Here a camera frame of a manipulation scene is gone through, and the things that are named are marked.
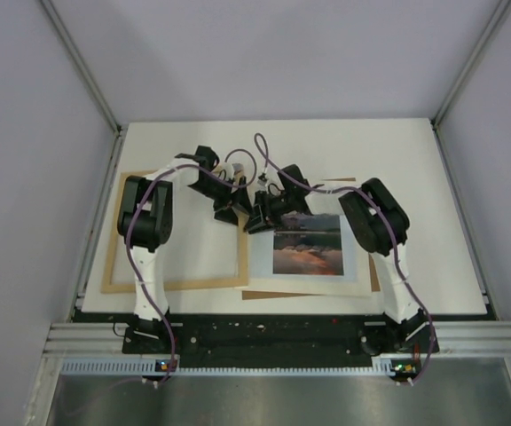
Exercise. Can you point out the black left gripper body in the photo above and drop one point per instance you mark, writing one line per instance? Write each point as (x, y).
(220, 193)

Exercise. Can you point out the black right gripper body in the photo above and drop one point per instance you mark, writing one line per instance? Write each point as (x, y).
(276, 207)

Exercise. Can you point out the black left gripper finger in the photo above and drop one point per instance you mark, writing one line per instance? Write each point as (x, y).
(240, 199)
(226, 215)

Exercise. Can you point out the cream photo mat board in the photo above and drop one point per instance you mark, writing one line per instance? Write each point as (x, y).
(303, 247)

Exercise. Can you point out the sunset landscape photo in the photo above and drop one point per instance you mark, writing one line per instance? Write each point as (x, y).
(308, 245)

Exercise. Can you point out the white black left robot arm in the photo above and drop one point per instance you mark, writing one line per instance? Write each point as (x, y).
(145, 222)

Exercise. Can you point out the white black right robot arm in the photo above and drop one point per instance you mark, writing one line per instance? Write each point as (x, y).
(379, 225)

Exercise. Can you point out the brown hardboard backing panel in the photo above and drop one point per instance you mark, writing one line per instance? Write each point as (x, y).
(282, 295)

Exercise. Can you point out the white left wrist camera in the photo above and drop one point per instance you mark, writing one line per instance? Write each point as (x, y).
(230, 171)

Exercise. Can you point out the aluminium left table rail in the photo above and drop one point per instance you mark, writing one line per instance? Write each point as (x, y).
(90, 243)

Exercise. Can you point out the aluminium table rail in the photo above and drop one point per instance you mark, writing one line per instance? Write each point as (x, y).
(90, 243)
(465, 223)

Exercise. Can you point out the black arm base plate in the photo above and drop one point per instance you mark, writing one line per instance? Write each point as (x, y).
(199, 337)

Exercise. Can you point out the white slotted cable duct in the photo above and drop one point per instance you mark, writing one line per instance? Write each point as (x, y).
(158, 366)

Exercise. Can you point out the aluminium front rail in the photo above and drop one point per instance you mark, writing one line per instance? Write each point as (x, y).
(457, 339)

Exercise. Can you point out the aluminium left corner post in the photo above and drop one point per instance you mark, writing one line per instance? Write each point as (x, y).
(82, 69)

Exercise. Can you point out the aluminium corner post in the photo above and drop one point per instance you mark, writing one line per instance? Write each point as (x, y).
(493, 25)
(82, 69)

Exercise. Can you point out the aluminium right table rail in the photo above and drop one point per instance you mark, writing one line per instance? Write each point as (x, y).
(465, 223)

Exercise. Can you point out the aluminium right corner post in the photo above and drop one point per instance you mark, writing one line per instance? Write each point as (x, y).
(493, 25)

